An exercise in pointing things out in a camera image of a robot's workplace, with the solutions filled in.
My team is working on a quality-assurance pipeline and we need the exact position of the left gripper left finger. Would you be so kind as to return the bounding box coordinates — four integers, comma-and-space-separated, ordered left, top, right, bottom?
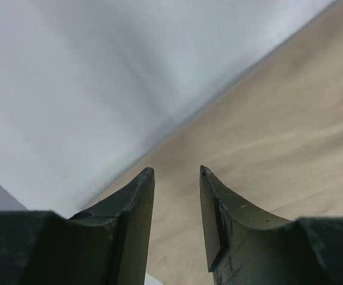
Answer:
0, 167, 155, 284

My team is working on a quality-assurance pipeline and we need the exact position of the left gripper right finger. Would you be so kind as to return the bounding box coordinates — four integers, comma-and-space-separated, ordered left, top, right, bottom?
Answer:
199, 166, 343, 284

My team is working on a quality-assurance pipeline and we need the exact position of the beige t shirt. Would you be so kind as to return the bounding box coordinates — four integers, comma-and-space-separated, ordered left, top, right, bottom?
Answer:
79, 0, 343, 285

